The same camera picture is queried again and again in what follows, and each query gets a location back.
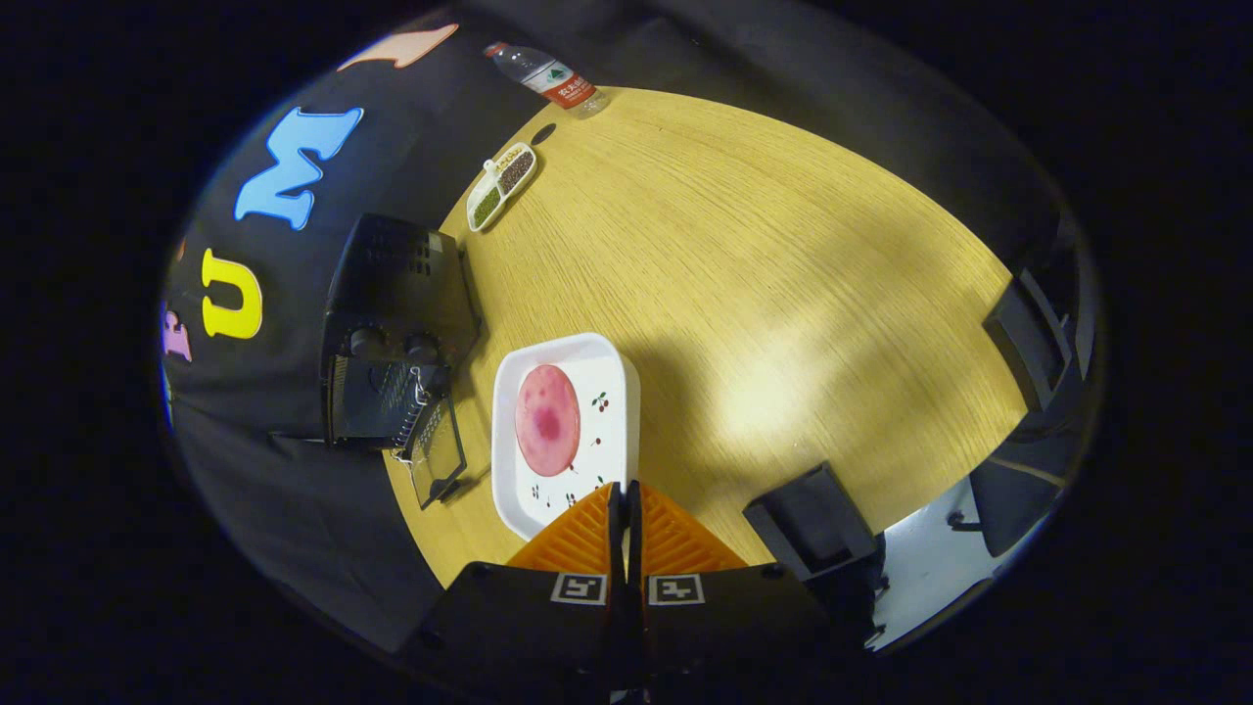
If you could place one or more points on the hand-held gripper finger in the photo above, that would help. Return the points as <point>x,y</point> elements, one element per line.
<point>617,539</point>
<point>634,539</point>

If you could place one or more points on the white square plate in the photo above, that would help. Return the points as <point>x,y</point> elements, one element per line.
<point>609,411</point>

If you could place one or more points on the pink round meat slice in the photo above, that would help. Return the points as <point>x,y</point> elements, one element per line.
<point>548,421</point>

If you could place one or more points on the glass toaster oven door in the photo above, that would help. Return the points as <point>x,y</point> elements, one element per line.
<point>436,452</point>

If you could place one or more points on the black toaster oven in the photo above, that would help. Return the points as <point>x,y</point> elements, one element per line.
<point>392,264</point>

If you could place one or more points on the black oven knob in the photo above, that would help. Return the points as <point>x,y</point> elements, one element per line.
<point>421,348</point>
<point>367,341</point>

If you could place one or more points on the black office chair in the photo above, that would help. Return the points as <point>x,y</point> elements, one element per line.
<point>812,519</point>
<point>1023,343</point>

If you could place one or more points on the black backdrop cloth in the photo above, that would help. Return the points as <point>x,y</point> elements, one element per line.
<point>274,470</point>

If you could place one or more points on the white divided bean dish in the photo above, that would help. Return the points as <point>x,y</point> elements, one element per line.
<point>499,186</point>

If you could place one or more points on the red label water bottle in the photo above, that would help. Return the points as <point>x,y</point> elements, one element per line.
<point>558,83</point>

